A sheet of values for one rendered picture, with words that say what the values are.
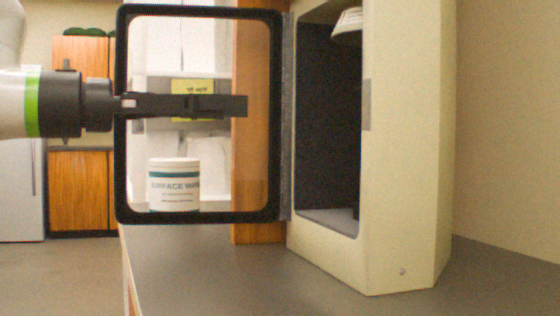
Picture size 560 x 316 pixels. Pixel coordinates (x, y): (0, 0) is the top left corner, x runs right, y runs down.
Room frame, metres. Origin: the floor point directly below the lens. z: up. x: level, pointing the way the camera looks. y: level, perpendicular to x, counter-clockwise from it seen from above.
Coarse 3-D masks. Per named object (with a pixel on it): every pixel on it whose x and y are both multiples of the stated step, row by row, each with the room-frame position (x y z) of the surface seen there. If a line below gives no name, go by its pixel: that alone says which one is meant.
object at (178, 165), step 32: (128, 32) 0.90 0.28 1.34; (160, 32) 0.92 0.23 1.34; (192, 32) 0.93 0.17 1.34; (224, 32) 0.94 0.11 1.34; (256, 32) 0.95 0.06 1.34; (128, 64) 0.90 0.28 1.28; (160, 64) 0.92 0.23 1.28; (192, 64) 0.93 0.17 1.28; (224, 64) 0.94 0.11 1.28; (256, 64) 0.95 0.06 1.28; (256, 96) 0.95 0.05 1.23; (128, 128) 0.90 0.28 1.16; (160, 128) 0.92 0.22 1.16; (192, 128) 0.93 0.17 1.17; (224, 128) 0.94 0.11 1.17; (256, 128) 0.95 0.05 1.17; (128, 160) 0.90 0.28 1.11; (160, 160) 0.92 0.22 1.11; (192, 160) 0.93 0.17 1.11; (224, 160) 0.94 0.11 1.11; (256, 160) 0.95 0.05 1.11; (128, 192) 0.90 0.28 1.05; (160, 192) 0.92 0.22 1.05; (192, 192) 0.93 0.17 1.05; (224, 192) 0.94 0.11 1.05; (256, 192) 0.95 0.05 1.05; (192, 224) 0.93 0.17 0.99
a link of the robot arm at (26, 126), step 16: (0, 48) 0.64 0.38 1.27; (0, 64) 0.63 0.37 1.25; (16, 64) 0.67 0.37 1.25; (0, 80) 0.61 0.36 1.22; (16, 80) 0.62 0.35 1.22; (32, 80) 0.63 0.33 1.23; (0, 96) 0.61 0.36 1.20; (16, 96) 0.62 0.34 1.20; (32, 96) 0.62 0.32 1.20; (0, 112) 0.61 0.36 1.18; (16, 112) 0.62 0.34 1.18; (32, 112) 0.62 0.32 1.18; (0, 128) 0.62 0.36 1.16; (16, 128) 0.63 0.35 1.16; (32, 128) 0.63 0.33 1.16
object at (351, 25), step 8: (360, 0) 0.80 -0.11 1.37; (344, 8) 0.83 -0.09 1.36; (352, 8) 0.80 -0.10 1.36; (360, 8) 0.79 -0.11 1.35; (344, 16) 0.81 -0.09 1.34; (352, 16) 0.79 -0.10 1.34; (360, 16) 0.78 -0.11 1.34; (344, 24) 0.80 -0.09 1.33; (352, 24) 0.79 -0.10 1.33; (360, 24) 0.78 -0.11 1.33; (336, 32) 0.81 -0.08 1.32; (344, 32) 0.80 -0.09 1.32; (352, 32) 0.90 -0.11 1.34; (360, 32) 0.91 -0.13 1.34; (336, 40) 0.88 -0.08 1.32; (344, 40) 0.90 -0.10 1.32; (352, 40) 0.91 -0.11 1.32; (360, 40) 0.92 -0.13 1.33
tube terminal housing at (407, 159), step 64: (320, 0) 0.84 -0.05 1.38; (384, 0) 0.69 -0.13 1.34; (448, 0) 0.80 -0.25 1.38; (384, 64) 0.69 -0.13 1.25; (448, 64) 0.80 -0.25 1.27; (384, 128) 0.69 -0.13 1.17; (448, 128) 0.81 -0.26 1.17; (384, 192) 0.69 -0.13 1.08; (448, 192) 0.83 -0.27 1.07; (320, 256) 0.83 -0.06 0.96; (384, 256) 0.69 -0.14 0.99; (448, 256) 0.87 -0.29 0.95
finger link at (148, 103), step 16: (128, 96) 0.64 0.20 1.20; (144, 96) 0.64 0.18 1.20; (160, 96) 0.64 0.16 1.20; (176, 96) 0.64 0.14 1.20; (192, 96) 0.64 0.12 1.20; (128, 112) 0.64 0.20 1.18; (144, 112) 0.65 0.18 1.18; (160, 112) 0.64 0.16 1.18; (176, 112) 0.64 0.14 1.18; (192, 112) 0.64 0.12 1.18
